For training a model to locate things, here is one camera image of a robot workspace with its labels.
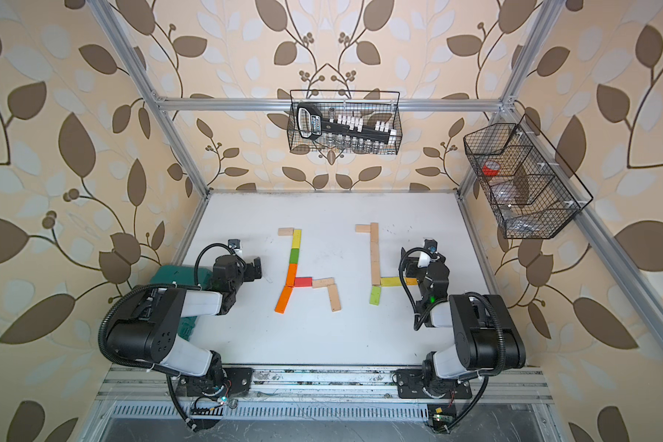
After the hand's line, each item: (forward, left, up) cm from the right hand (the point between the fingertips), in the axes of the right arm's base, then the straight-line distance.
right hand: (418, 250), depth 91 cm
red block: (-6, +39, -9) cm, 41 cm away
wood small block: (-6, +33, -9) cm, 34 cm away
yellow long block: (+12, +43, -8) cm, 45 cm away
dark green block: (+5, +44, -9) cm, 45 cm away
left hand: (+2, +61, -3) cm, 61 cm away
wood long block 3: (+5, +13, -10) cm, 17 cm away
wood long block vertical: (-1, +14, -10) cm, 17 cm away
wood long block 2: (+13, +13, -9) cm, 20 cm away
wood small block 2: (+16, +17, -8) cm, 25 cm away
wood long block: (-12, +29, -10) cm, 33 cm away
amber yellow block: (-13, +5, +3) cm, 14 cm away
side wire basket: (+1, -26, +24) cm, 36 cm away
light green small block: (-11, +15, -10) cm, 21 cm away
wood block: (+17, +48, -9) cm, 51 cm away
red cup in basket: (+12, -20, +24) cm, 33 cm away
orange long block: (-3, +44, -9) cm, 45 cm away
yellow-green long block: (-7, +9, -9) cm, 15 cm away
